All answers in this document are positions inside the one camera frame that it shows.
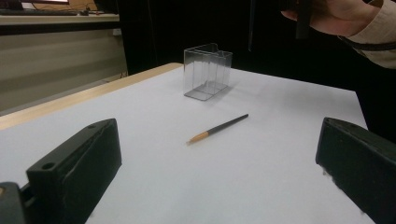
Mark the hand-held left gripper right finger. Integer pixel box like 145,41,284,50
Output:
315,117,396,224

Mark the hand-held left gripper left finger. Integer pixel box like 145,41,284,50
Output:
26,118,123,224

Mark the clear plastic divided container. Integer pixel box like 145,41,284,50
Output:
182,42,233,103

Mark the white table sheet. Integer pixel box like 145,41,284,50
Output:
0,64,376,224

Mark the light desk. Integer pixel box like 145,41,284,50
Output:
0,12,121,27

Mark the dark keyboard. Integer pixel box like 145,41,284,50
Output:
0,8,79,17

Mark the black wrist strap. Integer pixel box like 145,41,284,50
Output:
338,35,396,52

